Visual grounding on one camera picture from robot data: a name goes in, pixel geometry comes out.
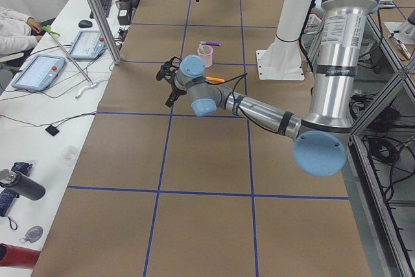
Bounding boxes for near teach pendant tablet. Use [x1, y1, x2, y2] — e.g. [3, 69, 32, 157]
[12, 54, 66, 91]

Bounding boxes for red bottle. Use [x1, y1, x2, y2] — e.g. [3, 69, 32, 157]
[0, 243, 41, 269]

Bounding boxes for black computer mouse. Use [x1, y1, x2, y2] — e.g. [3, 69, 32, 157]
[78, 19, 93, 29]

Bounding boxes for aluminium frame post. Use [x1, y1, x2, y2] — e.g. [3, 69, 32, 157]
[87, 0, 121, 65]

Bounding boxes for purple highlighter pen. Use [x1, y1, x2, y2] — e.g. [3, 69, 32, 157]
[200, 41, 222, 47]

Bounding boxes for metal rod green handle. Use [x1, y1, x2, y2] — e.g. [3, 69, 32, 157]
[43, 25, 98, 88]

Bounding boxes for round metal lid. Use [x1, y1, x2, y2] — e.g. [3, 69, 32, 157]
[25, 225, 43, 243]

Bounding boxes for person in white shirt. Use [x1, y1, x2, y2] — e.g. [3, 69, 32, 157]
[1, 7, 44, 56]

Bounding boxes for white camera stand pillar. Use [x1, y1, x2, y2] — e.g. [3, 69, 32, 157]
[256, 0, 312, 81]

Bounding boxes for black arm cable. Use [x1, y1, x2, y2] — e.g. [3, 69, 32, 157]
[200, 72, 286, 135]

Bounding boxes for black water bottle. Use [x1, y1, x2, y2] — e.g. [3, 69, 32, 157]
[1, 169, 45, 200]

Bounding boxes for black box with label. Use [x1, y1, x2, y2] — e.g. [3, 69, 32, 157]
[117, 0, 137, 25]

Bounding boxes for teach pendant tablet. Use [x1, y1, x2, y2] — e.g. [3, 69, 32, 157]
[12, 54, 66, 91]
[69, 30, 106, 60]

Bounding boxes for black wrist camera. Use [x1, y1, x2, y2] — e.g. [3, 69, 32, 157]
[156, 56, 181, 84]

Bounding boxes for far teach pendant tablet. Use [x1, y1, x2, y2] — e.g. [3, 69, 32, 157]
[69, 30, 106, 60]

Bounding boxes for pink mesh pen holder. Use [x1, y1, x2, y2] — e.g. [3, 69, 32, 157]
[197, 45, 213, 67]

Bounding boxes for orange highlighter pen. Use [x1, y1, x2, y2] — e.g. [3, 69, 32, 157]
[206, 77, 225, 83]

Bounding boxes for small black square device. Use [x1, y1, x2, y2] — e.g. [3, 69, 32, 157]
[45, 125, 60, 136]

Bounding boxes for blue folded umbrella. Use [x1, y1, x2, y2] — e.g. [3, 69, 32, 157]
[0, 162, 32, 217]

